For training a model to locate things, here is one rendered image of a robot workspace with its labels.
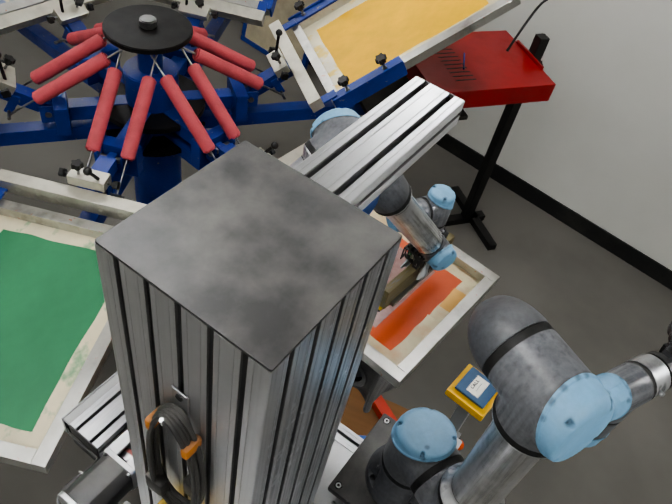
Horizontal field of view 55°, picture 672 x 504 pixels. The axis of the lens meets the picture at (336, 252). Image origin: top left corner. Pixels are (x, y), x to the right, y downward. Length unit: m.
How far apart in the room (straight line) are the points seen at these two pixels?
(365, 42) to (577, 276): 1.91
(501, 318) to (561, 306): 2.80
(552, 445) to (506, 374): 0.10
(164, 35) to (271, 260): 1.81
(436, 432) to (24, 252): 1.44
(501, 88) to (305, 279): 2.33
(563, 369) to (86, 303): 1.49
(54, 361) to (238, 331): 1.33
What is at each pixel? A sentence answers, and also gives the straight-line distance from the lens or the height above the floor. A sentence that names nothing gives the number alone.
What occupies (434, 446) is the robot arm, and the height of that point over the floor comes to 1.49.
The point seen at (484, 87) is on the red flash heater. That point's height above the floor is 1.11.
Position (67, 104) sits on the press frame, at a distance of 2.61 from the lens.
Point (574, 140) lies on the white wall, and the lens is 3.93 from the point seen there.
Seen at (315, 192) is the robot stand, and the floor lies 2.03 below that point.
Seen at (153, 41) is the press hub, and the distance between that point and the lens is 2.43.
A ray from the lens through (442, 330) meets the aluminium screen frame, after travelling 2.04.
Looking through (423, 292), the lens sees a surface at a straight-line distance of 2.16.
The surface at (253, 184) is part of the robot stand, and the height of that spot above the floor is 2.03.
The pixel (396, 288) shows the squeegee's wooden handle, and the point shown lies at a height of 1.14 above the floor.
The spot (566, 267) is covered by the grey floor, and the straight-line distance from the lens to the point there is 3.93.
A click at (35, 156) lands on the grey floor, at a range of 4.05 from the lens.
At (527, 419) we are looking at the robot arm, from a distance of 0.90.
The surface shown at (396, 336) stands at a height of 0.95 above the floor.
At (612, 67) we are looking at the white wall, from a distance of 3.71.
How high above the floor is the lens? 2.57
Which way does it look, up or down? 47 degrees down
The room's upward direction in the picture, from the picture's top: 13 degrees clockwise
